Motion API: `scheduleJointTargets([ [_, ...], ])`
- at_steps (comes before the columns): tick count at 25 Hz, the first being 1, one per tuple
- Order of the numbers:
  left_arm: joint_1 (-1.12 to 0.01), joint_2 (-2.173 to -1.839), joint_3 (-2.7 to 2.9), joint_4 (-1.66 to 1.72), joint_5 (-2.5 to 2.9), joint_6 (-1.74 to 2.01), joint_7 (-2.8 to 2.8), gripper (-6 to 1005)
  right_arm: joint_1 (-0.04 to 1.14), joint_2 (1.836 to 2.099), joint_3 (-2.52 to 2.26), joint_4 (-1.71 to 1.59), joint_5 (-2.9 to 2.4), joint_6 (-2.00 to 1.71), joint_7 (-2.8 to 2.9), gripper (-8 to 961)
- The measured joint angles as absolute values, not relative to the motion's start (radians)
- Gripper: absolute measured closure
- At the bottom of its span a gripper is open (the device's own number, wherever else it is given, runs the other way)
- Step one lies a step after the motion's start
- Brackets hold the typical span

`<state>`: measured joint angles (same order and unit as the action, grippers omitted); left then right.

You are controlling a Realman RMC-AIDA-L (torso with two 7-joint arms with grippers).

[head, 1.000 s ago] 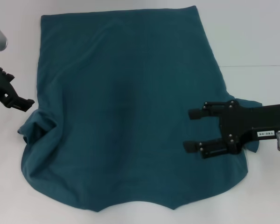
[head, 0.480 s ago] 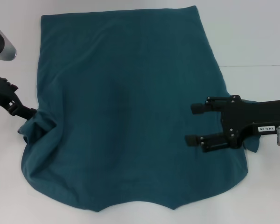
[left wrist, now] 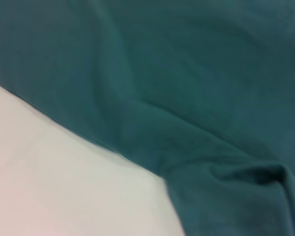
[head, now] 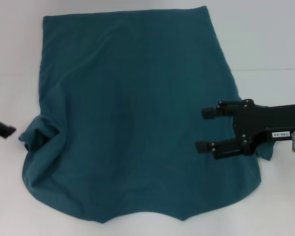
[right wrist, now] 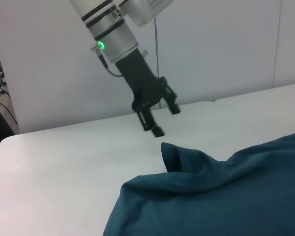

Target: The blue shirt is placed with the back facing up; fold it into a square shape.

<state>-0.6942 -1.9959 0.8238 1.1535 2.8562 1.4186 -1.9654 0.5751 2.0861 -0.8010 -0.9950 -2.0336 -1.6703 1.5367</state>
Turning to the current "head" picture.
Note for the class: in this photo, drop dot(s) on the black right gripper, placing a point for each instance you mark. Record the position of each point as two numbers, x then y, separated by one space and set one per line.
258 120

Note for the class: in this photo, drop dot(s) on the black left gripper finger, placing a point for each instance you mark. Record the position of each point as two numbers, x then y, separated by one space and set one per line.
2 127

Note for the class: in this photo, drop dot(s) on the teal blue shirt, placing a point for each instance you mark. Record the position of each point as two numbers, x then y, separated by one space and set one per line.
137 98

